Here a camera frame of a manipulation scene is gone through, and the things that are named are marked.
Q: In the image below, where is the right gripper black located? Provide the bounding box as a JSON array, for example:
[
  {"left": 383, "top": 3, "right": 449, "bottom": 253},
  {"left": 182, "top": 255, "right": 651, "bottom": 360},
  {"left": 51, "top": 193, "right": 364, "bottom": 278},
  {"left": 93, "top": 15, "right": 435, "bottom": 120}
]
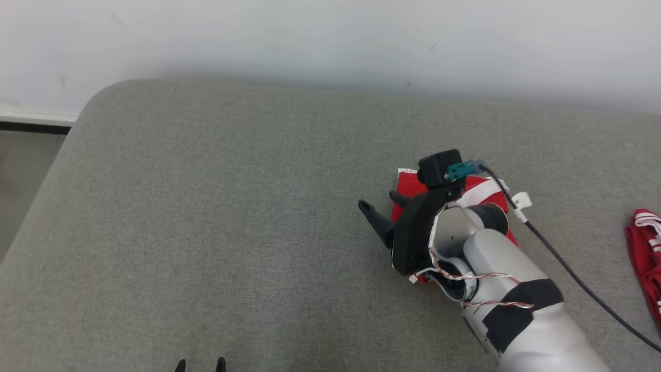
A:
[{"left": 357, "top": 182, "right": 466, "bottom": 276}]

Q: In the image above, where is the red garment with white parts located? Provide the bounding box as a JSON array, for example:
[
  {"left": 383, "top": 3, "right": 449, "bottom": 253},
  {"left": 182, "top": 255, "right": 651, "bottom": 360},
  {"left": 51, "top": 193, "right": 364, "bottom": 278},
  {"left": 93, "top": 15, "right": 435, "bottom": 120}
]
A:
[{"left": 391, "top": 168, "right": 520, "bottom": 285}]

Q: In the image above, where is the red white twisted wire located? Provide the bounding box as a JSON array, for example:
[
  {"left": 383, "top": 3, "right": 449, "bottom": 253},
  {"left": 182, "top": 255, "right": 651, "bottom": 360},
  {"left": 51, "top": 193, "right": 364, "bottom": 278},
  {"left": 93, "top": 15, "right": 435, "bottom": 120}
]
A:
[{"left": 408, "top": 204, "right": 536, "bottom": 311}]

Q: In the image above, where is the white cable label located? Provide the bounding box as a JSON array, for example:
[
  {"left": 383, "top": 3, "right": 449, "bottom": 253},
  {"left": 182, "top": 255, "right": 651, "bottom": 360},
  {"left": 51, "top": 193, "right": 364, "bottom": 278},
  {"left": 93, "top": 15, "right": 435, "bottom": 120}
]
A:
[{"left": 511, "top": 192, "right": 532, "bottom": 223}]

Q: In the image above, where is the white wall baseboard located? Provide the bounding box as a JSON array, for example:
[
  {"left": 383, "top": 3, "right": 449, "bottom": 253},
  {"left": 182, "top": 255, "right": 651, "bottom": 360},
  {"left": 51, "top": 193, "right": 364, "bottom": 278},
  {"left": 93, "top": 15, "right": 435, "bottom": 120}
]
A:
[{"left": 0, "top": 106, "right": 78, "bottom": 136}]

